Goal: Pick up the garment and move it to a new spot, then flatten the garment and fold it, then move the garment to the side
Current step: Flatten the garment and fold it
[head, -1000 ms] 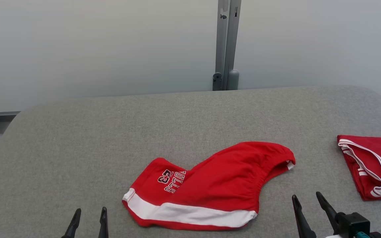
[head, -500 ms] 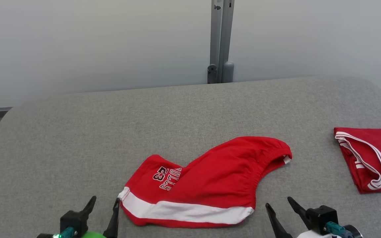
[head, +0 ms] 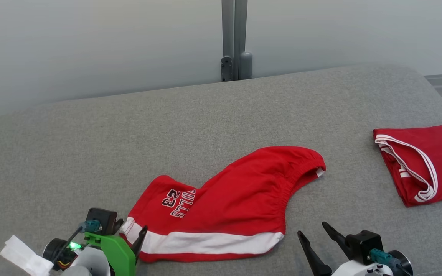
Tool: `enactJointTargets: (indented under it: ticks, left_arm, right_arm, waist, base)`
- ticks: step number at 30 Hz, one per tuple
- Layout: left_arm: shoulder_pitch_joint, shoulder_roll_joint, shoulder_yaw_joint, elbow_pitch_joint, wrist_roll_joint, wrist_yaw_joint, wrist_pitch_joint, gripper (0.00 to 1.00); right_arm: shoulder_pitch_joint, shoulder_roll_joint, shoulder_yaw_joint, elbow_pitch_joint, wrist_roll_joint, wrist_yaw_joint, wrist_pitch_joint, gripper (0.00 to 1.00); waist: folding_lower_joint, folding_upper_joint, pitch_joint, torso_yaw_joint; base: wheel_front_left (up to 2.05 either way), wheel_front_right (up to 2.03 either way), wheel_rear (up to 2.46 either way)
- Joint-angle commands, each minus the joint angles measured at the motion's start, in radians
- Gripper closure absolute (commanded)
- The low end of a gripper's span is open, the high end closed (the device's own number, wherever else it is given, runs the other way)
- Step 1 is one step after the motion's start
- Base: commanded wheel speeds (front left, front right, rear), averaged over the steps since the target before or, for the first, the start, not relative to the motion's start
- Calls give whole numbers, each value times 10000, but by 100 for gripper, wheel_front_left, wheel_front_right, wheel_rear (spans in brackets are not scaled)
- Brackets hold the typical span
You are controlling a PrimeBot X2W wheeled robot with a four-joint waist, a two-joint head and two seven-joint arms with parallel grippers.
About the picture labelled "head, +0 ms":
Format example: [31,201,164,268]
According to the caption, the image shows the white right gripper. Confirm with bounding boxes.
[297,222,413,276]

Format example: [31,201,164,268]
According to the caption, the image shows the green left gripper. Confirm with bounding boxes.
[43,218,148,276]

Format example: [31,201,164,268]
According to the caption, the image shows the red basketball shorts white stripe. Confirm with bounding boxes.
[119,146,326,263]

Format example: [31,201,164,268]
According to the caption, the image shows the red basketball jersey white trim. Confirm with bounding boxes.
[373,122,442,207]

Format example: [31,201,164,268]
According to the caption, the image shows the black cable teal plug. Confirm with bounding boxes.
[369,248,407,276]
[54,220,102,265]

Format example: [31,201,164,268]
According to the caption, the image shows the white tape cable label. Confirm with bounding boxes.
[0,235,54,276]

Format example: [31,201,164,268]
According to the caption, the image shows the grey metal partition post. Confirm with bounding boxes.
[221,0,253,82]

